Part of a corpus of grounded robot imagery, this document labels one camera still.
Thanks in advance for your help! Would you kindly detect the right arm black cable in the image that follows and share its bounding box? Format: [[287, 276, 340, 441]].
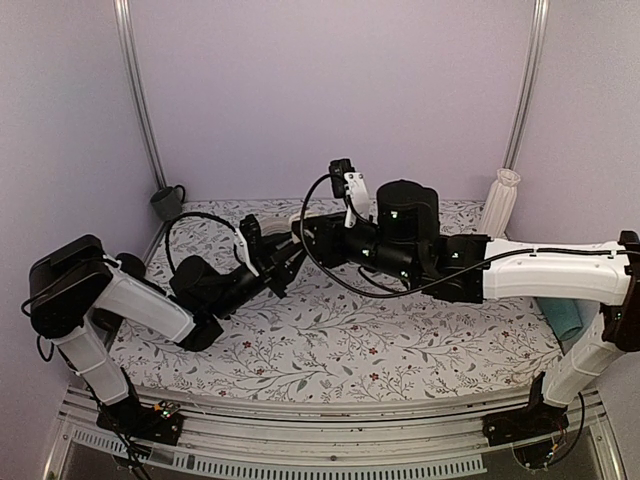
[[299, 172, 621, 297]]

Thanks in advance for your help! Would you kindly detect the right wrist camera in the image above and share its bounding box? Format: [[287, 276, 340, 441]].
[[328, 158, 371, 228]]

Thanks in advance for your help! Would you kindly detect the right aluminium frame post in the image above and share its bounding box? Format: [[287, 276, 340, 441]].
[[503, 0, 550, 171]]

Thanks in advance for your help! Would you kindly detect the floral patterned table mat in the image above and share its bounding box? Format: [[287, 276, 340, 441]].
[[107, 198, 566, 404]]

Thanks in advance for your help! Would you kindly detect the grey mug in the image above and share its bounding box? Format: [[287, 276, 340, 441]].
[[150, 185, 186, 222]]

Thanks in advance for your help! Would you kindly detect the aluminium frame post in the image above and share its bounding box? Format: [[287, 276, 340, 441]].
[[503, 0, 550, 171], [112, 0, 168, 189]]

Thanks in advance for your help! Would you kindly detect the black cylinder speaker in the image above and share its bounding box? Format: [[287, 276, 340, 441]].
[[116, 253, 146, 279]]

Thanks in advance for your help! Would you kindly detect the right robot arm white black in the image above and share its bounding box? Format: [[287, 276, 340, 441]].
[[292, 176, 639, 446]]

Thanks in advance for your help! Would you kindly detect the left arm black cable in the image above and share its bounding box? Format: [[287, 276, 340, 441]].
[[162, 211, 241, 281]]

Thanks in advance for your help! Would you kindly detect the white earbuds charging case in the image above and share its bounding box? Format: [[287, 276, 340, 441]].
[[258, 216, 292, 236]]

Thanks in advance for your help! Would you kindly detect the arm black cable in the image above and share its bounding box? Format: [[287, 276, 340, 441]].
[[299, 172, 621, 297], [162, 211, 241, 281]]

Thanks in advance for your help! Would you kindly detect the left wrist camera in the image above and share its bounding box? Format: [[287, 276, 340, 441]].
[[235, 214, 261, 277]]

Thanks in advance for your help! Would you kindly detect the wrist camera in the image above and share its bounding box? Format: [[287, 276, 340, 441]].
[[235, 214, 261, 277], [328, 158, 371, 228]]

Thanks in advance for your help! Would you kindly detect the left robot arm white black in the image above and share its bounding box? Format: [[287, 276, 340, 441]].
[[24, 234, 305, 446]]

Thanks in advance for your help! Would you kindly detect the teal cylinder roll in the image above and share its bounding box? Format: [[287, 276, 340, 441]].
[[536, 297, 583, 341]]

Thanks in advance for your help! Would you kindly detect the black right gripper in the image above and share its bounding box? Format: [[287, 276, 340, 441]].
[[293, 210, 420, 283]]

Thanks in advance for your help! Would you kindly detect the white ribbed vase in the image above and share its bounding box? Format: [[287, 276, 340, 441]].
[[477, 168, 521, 238]]

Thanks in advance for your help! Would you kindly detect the left aluminium frame post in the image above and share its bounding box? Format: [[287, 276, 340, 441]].
[[112, 0, 168, 189]]

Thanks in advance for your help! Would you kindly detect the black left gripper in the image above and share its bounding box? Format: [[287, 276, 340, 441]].
[[208, 232, 309, 321]]

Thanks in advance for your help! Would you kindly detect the aluminium front rail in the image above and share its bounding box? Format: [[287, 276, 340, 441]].
[[49, 387, 626, 480]]

